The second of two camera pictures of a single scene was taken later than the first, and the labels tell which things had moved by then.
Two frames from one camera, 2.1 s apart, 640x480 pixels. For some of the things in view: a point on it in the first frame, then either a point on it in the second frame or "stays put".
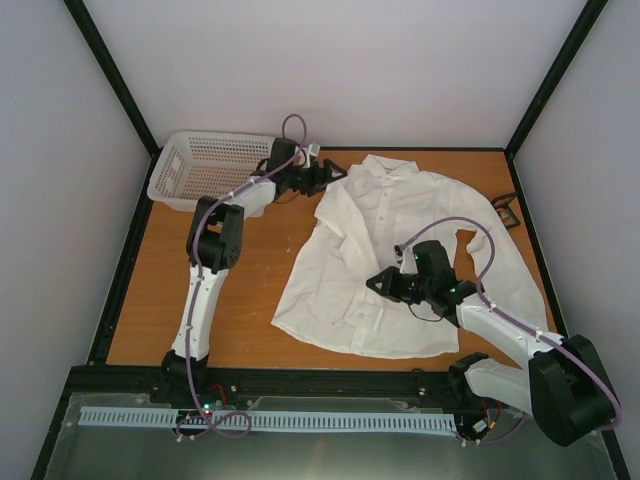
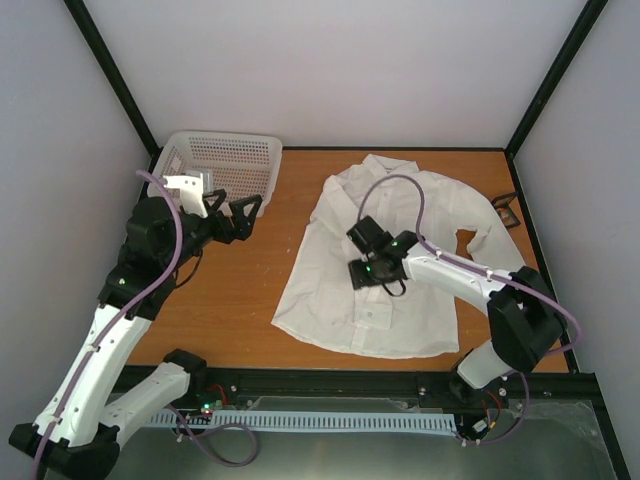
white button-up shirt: [366, 222] stays put
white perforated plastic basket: [194, 165] stays put
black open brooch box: [503, 209] stays put
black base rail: [424, 385] stays put
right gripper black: [389, 286] → [359, 280]
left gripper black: [316, 182] → [225, 233]
